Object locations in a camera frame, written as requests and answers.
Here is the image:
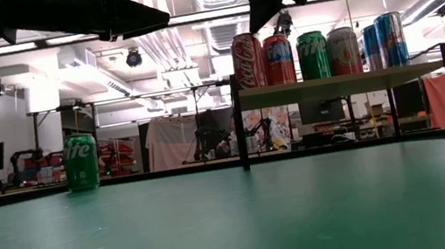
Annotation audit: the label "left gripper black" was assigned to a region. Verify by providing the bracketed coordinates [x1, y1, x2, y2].
[4, 0, 173, 58]

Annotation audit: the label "red Fanta can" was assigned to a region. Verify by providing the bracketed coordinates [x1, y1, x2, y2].
[261, 32, 297, 87]

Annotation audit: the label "red and white soda can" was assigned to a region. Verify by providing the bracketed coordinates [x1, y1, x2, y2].
[229, 31, 269, 92]

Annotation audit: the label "green Sprite can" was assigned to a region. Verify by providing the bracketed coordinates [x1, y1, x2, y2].
[295, 29, 334, 82]
[59, 130, 104, 195]

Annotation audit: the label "pink and white soda can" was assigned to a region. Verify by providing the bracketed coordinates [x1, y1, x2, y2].
[325, 24, 364, 78]

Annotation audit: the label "slim blue silver energy can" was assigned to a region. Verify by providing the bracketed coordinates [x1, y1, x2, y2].
[360, 24, 383, 73]
[372, 10, 412, 71]

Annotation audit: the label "colourful printed cloth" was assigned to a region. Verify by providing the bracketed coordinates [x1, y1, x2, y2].
[242, 104, 294, 156]

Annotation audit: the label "wide black background monitor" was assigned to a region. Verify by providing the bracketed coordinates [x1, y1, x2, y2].
[297, 96, 347, 128]

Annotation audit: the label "white hanging cloth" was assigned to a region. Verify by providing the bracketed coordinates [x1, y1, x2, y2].
[141, 110, 207, 174]

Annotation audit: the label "red storage bins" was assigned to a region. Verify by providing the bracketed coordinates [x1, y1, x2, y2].
[96, 135, 141, 179]

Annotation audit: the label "black background screen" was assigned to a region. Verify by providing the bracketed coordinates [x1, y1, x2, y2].
[392, 79, 428, 120]

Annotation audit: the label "green table mat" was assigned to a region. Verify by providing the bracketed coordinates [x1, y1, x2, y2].
[0, 133, 445, 249]

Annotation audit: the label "wooden shelf black metal frame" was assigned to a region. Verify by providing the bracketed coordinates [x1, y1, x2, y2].
[226, 41, 445, 172]

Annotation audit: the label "black background table frame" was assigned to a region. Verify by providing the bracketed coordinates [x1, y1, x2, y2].
[24, 78, 236, 143]

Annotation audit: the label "black metal rig frame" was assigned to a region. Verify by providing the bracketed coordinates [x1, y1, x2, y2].
[0, 126, 445, 210]

